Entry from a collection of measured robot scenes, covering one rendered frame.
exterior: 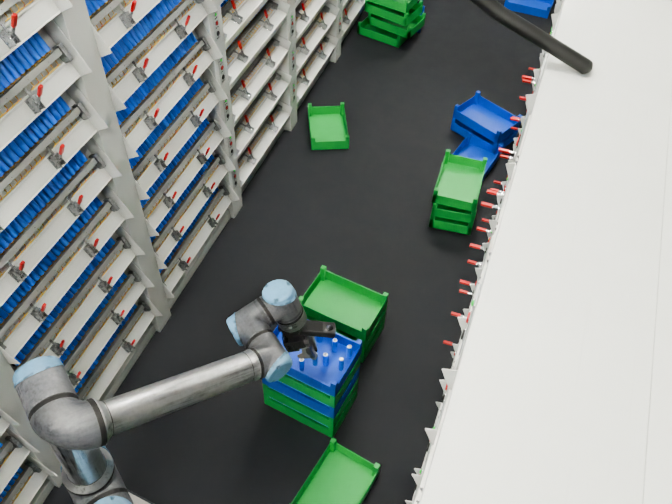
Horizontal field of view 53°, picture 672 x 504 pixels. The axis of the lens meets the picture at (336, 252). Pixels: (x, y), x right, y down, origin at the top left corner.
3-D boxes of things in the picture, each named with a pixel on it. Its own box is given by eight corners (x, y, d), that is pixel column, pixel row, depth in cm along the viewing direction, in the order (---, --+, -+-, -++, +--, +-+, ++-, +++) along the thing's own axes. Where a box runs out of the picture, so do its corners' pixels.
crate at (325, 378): (259, 360, 235) (257, 347, 229) (288, 318, 247) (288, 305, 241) (334, 397, 227) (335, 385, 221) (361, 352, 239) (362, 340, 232)
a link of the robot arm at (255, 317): (238, 345, 187) (276, 320, 189) (219, 315, 192) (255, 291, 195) (246, 357, 195) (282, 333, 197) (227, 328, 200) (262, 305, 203)
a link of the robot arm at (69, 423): (47, 451, 145) (301, 355, 185) (28, 405, 151) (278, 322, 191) (46, 477, 152) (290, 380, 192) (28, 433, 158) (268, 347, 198)
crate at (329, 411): (261, 383, 248) (260, 371, 241) (289, 342, 259) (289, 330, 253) (333, 419, 239) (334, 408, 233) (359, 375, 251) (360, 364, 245)
